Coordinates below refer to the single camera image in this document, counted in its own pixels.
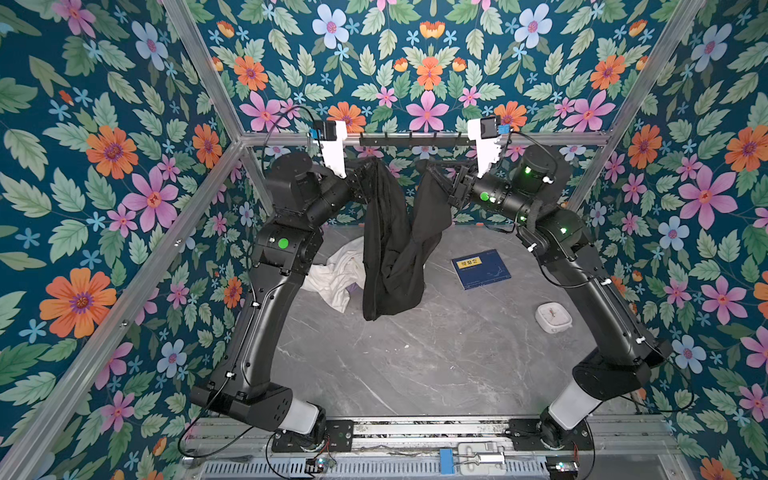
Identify black cloth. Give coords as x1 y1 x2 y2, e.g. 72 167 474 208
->
362 160 452 321

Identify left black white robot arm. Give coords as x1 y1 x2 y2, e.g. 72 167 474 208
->
190 152 375 447

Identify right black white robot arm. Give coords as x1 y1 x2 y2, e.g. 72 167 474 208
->
429 145 672 450

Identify white cloth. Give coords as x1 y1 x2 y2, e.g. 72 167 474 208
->
301 237 366 313

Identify white round container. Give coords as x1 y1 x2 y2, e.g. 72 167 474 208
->
535 302 573 334

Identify blue connector block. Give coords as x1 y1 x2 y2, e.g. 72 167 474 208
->
439 448 455 475

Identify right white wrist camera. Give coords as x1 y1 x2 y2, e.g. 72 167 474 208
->
467 116 509 178

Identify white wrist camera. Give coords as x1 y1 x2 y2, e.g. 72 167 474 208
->
467 116 509 178
311 120 348 179

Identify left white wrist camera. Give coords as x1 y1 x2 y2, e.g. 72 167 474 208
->
311 120 348 179

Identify black hook rail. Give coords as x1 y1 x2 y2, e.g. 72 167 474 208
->
349 132 475 149

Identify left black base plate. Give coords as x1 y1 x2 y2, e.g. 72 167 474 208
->
270 417 354 453

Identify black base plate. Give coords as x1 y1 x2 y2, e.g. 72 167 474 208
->
504 417 594 451
270 417 354 453

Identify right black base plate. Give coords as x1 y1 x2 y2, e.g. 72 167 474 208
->
504 417 594 451

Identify silver latch bracket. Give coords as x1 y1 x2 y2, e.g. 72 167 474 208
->
457 442 505 469

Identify white perforated cable duct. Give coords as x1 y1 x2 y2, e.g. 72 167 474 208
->
201 457 550 479

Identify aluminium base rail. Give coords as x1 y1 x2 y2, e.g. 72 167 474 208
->
182 415 682 461

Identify aluminium frame bars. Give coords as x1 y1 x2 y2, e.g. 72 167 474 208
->
1 1 676 479

